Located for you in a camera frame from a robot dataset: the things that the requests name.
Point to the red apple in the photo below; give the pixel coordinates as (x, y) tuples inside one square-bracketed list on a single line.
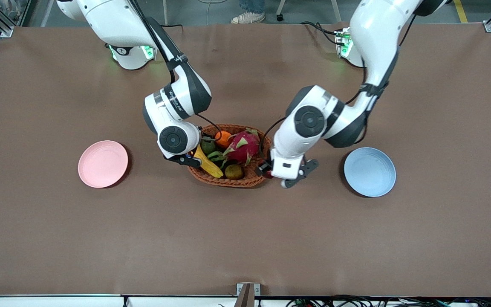
[(267, 174)]

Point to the yellow banana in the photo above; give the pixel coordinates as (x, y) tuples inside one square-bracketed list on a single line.
[(211, 168)]

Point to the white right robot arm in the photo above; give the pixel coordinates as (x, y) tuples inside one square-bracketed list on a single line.
[(113, 21)]

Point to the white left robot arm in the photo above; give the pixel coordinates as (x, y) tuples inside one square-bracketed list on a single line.
[(373, 34)]

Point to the brown wicker basket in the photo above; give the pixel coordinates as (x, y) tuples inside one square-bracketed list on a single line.
[(245, 182)]

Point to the pink dragon fruit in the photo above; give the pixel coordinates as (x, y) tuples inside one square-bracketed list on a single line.
[(243, 147)]

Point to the brown kiwi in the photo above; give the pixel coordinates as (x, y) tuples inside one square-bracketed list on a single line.
[(233, 172)]

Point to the orange fruit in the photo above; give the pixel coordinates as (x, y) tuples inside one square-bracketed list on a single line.
[(224, 138)]

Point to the green avocado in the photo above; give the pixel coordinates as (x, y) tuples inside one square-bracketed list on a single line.
[(208, 147)]

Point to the blue plate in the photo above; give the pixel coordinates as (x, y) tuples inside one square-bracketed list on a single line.
[(369, 172)]

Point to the chair leg with caster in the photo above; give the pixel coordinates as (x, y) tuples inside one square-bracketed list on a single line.
[(279, 17)]

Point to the white sneaker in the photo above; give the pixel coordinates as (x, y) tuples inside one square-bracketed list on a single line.
[(249, 18)]

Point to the pink plate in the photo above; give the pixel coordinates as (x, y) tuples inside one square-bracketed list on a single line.
[(102, 164)]

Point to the blue jeans leg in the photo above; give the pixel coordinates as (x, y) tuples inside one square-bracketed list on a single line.
[(252, 5)]

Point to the grey metal bracket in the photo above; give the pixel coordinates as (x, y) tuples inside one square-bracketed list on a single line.
[(247, 295)]

